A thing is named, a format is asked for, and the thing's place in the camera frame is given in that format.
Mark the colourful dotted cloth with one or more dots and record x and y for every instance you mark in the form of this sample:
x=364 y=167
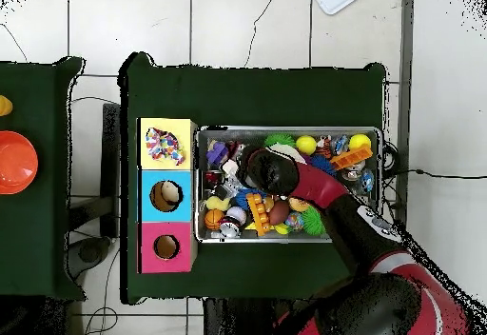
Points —
x=154 y=141
x=177 y=154

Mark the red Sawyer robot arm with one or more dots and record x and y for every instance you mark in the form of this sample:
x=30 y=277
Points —
x=319 y=186

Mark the wooden box with three holes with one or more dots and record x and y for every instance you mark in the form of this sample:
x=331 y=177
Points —
x=182 y=198

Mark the silver mesh bin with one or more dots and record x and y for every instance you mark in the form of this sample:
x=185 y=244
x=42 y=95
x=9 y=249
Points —
x=247 y=239

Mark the blue spiky ball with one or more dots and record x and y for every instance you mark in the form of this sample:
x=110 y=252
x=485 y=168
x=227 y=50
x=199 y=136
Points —
x=323 y=163
x=241 y=198

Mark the green spiky ball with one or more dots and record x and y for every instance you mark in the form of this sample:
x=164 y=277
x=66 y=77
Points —
x=314 y=220
x=279 y=139

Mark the small orange basketball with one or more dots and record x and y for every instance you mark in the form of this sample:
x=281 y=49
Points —
x=214 y=219

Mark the plain yellow ball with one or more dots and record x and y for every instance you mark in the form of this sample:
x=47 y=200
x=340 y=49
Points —
x=306 y=144

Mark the dark green table cloth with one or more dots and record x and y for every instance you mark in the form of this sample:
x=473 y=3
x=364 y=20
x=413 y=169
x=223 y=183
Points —
x=247 y=95

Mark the orange striped tiger toy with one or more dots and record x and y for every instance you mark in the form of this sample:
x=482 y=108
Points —
x=325 y=148

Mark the orange toy brick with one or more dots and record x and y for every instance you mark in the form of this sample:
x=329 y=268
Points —
x=350 y=158

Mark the yellow smiley ball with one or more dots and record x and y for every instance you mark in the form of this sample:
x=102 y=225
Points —
x=359 y=142

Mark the white tray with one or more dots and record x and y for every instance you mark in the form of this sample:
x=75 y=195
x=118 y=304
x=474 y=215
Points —
x=335 y=3

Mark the neighbouring green cloth table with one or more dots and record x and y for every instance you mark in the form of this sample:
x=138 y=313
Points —
x=34 y=179

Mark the orange plastic bowl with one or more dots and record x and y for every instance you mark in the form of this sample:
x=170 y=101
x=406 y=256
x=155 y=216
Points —
x=15 y=161

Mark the yellow plastic toy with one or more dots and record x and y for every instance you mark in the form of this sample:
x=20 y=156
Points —
x=4 y=106

